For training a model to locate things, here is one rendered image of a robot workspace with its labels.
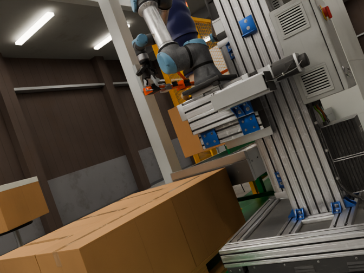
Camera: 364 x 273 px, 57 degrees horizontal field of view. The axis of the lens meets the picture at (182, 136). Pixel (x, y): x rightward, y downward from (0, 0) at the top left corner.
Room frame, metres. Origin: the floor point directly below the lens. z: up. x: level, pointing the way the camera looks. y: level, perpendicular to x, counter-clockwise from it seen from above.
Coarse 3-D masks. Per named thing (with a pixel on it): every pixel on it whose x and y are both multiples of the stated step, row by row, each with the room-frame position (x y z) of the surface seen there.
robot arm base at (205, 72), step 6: (198, 66) 1.66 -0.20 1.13; (204, 66) 1.65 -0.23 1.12; (210, 66) 1.66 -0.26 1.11; (198, 72) 1.66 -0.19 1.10; (204, 72) 1.64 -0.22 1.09; (210, 72) 1.65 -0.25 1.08; (216, 72) 1.65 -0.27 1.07; (198, 78) 1.66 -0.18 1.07; (204, 78) 1.64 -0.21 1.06; (210, 78) 1.63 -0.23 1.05
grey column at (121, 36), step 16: (112, 0) 3.59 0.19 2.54; (112, 16) 3.57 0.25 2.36; (112, 32) 3.62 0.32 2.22; (128, 32) 3.64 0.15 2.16; (128, 48) 3.57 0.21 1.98; (128, 64) 3.58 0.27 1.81; (128, 80) 3.63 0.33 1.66; (144, 96) 3.55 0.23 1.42; (144, 112) 3.60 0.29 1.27; (160, 128) 3.60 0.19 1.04; (160, 144) 3.56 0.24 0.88; (160, 160) 3.61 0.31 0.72; (176, 160) 3.64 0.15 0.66
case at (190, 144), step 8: (168, 112) 2.61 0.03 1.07; (176, 112) 2.56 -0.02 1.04; (176, 120) 2.58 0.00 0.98; (176, 128) 2.60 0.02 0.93; (184, 128) 2.55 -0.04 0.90; (184, 136) 2.57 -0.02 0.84; (192, 136) 2.52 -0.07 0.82; (184, 144) 2.59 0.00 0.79; (192, 144) 2.54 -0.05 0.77; (200, 144) 2.50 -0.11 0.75; (224, 144) 2.38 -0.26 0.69; (184, 152) 2.60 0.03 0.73; (192, 152) 2.56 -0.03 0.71; (200, 152) 2.51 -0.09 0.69
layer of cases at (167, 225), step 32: (160, 192) 2.21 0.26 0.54; (192, 192) 1.95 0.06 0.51; (224, 192) 2.18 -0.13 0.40; (96, 224) 1.83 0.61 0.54; (128, 224) 1.55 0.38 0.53; (160, 224) 1.70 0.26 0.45; (192, 224) 1.87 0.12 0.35; (224, 224) 2.09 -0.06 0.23; (0, 256) 2.01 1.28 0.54; (32, 256) 1.61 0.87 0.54; (64, 256) 1.42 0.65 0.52; (96, 256) 1.39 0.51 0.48; (128, 256) 1.51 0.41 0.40; (160, 256) 1.64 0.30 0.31; (192, 256) 1.81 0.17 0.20
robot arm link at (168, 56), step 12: (132, 0) 1.74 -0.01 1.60; (144, 0) 1.72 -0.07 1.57; (156, 0) 1.77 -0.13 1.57; (144, 12) 1.73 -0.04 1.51; (156, 12) 1.72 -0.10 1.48; (156, 24) 1.69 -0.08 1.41; (156, 36) 1.68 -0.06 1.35; (168, 36) 1.68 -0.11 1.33; (168, 48) 1.63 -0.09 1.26; (180, 48) 1.64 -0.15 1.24; (168, 60) 1.61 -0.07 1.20; (180, 60) 1.62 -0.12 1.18; (168, 72) 1.64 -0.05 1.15
